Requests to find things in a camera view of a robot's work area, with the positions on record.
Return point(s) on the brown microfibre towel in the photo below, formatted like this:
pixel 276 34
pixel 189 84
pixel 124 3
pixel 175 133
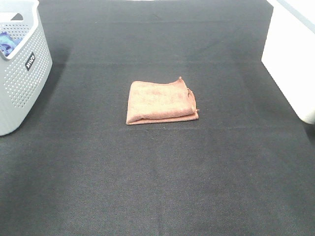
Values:
pixel 157 103

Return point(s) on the black table cover cloth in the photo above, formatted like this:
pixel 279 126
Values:
pixel 245 167

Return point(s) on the grey perforated laundry basket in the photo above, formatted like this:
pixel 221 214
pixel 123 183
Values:
pixel 24 72

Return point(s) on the white storage bin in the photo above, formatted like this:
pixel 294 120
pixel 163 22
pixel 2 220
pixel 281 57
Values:
pixel 289 54

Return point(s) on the blue cloth in basket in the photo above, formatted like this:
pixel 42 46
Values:
pixel 7 43

